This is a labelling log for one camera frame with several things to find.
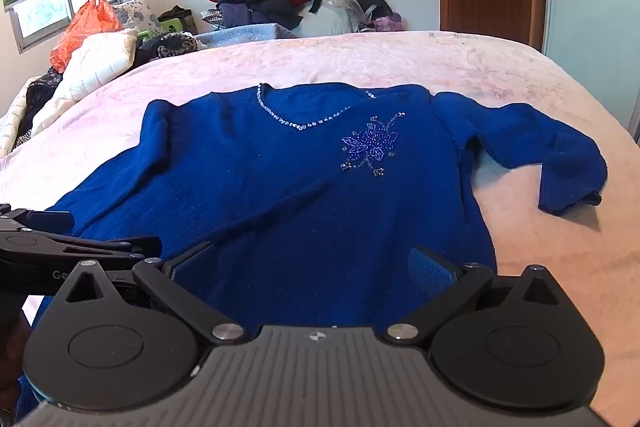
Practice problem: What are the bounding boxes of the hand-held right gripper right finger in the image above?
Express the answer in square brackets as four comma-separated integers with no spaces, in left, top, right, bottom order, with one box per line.
[381,246,577,349]

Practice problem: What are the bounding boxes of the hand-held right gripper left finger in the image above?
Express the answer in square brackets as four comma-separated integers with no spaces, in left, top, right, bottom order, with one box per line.
[54,241,247,349]

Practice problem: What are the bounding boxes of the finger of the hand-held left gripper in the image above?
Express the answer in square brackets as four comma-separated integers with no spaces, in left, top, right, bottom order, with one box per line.
[0,230,164,266]
[0,203,77,234]

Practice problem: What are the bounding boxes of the blue beaded sweater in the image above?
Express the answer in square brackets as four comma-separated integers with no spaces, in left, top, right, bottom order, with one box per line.
[17,82,609,424]

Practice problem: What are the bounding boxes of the dark patterned clothes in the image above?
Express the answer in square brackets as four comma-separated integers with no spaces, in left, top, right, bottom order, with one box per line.
[132,32,204,68]

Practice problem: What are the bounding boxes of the dark navy clothes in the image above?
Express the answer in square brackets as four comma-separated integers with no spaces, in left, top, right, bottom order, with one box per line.
[217,0,317,30]

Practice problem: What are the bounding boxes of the black and white patterned quilt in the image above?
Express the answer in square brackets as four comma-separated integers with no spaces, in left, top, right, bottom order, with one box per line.
[0,69,64,158]

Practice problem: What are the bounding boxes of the white quilted jacket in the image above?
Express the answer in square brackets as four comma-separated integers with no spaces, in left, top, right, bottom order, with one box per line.
[31,28,139,136]

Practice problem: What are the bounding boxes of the orange plastic bag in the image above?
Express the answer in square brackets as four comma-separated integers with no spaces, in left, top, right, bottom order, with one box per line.
[49,0,124,74]

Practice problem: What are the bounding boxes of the window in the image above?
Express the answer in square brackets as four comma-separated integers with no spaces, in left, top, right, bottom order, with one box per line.
[10,0,124,54]

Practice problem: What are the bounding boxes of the floral pillow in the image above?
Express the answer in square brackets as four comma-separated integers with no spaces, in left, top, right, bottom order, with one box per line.
[110,0,164,38]

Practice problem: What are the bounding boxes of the pink blanket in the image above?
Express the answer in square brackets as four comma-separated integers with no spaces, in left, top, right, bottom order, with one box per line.
[0,29,640,427]

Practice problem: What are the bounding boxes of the light blue knitted cloth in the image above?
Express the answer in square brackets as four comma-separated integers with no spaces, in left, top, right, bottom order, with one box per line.
[192,23,299,53]

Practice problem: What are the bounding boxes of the purple cloth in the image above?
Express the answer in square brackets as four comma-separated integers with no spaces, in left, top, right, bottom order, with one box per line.
[372,12,404,33]

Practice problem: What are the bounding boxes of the clear plastic bag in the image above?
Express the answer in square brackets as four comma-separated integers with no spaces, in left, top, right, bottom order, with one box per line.
[292,0,366,39]

